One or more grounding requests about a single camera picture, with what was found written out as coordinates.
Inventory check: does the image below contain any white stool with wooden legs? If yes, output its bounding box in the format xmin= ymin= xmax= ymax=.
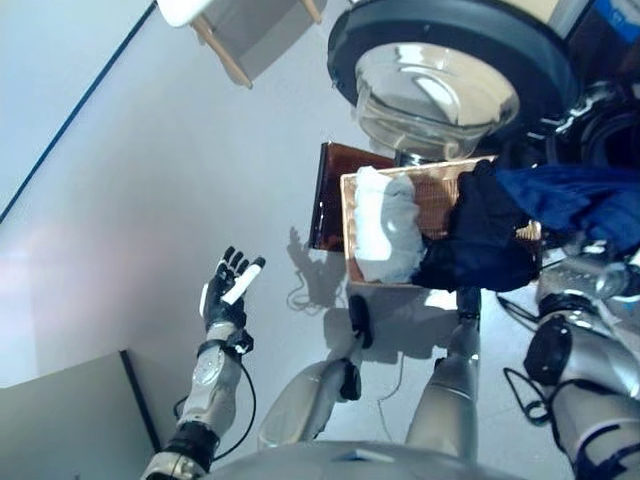
xmin=157 ymin=0 xmax=326 ymax=90

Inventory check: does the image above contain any grey robot torso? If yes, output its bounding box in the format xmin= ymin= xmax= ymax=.
xmin=199 ymin=439 xmax=576 ymax=480

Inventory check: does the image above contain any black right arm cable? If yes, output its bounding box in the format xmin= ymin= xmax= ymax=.
xmin=497 ymin=294 xmax=556 ymax=426

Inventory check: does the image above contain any silver left robot leg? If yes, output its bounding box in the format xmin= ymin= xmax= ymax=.
xmin=257 ymin=294 xmax=376 ymax=451

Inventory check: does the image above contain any silver robot leg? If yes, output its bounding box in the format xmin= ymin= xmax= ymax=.
xmin=404 ymin=287 xmax=484 ymax=451
xmin=257 ymin=294 xmax=376 ymax=451

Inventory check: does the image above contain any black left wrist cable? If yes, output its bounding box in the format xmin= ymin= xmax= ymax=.
xmin=172 ymin=344 xmax=259 ymax=459

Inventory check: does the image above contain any rectangular wicker laundry basket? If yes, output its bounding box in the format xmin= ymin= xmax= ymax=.
xmin=339 ymin=154 xmax=544 ymax=289

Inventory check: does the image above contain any white garment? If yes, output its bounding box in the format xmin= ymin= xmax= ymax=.
xmin=352 ymin=166 xmax=426 ymax=284

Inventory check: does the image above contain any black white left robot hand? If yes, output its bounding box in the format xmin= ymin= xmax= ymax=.
xmin=198 ymin=244 xmax=267 ymax=331

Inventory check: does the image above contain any dark brown wooden box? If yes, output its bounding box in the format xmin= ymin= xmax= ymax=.
xmin=308 ymin=142 xmax=401 ymax=254

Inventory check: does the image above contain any blue label sticker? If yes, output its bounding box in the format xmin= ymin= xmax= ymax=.
xmin=597 ymin=0 xmax=631 ymax=26

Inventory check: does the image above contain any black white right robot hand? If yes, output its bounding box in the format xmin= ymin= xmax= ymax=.
xmin=569 ymin=235 xmax=626 ymax=265

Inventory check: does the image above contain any dark grey washing machine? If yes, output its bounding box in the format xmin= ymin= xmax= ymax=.
xmin=514 ymin=0 xmax=640 ymax=241

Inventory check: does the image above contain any round glass washing machine door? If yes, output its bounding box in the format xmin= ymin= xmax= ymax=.
xmin=325 ymin=0 xmax=584 ymax=161

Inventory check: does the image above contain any silver right robot leg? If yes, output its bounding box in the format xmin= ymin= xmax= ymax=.
xmin=404 ymin=287 xmax=484 ymax=451

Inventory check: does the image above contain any blue garment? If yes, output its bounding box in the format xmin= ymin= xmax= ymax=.
xmin=482 ymin=163 xmax=640 ymax=241

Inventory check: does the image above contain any black garment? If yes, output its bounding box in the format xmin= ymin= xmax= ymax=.
xmin=412 ymin=159 xmax=541 ymax=294

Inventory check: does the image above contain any thin grey floor cable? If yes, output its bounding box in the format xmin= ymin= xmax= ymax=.
xmin=377 ymin=349 xmax=406 ymax=401

